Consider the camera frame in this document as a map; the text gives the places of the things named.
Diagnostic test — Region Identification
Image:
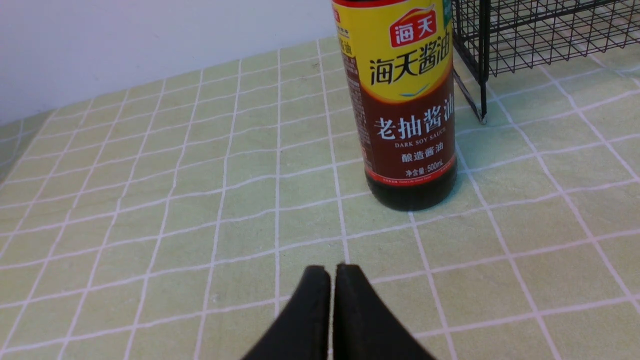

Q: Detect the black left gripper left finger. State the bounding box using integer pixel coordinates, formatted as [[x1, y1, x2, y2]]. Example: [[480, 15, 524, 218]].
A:
[[243, 265, 332, 360]]

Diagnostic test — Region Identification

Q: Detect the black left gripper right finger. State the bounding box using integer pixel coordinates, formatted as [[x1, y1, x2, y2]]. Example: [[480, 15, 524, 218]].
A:
[[333, 263, 434, 360]]

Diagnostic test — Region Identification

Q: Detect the dark soy sauce bottle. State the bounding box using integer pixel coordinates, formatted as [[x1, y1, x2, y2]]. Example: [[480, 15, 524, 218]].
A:
[[331, 0, 457, 212]]

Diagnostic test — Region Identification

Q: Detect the green checkered tablecloth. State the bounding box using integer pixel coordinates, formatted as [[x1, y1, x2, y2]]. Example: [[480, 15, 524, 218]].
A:
[[0, 38, 640, 360]]

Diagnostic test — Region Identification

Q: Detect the black wire mesh rack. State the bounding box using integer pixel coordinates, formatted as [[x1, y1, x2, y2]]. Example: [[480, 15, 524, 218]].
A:
[[451, 0, 640, 125]]

